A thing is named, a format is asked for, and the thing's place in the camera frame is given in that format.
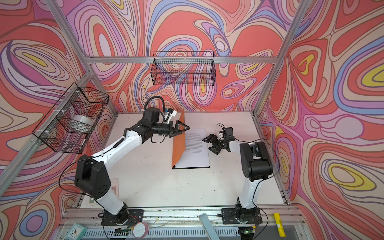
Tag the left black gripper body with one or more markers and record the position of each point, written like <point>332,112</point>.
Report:
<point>172,133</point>

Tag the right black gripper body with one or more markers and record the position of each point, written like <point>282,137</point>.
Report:
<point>218,144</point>

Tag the orange black file folder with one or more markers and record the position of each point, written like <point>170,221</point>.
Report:
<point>178,148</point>

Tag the printed paper sheet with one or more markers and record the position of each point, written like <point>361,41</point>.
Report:
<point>196,154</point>

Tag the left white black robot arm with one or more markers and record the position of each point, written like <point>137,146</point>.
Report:
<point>92,173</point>

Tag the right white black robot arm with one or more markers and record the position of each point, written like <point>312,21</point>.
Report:
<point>256,167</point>

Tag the pink white calculator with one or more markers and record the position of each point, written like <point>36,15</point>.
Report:
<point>115,186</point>

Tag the grey metal bar front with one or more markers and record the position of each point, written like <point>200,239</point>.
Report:
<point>208,227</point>

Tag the white tape roll in basket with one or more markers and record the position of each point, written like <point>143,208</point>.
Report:
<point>80,124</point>

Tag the pink tape roll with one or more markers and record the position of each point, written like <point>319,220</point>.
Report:
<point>140,230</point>

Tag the yellow marker pen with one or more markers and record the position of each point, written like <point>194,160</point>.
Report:
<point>279,224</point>

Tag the green alarm clock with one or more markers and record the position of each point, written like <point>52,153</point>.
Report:
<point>76,232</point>

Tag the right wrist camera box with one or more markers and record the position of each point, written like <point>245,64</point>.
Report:
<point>228,134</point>

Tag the black wire basket back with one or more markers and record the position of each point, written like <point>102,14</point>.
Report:
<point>183,68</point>

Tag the black wire basket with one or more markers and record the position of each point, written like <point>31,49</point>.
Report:
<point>183,68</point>
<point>54,132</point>

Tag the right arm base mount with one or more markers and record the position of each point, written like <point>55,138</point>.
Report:
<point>241,216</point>

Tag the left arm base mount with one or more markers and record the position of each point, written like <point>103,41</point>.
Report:
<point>134,216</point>

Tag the black wire basket left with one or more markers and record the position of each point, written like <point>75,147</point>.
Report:
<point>54,132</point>

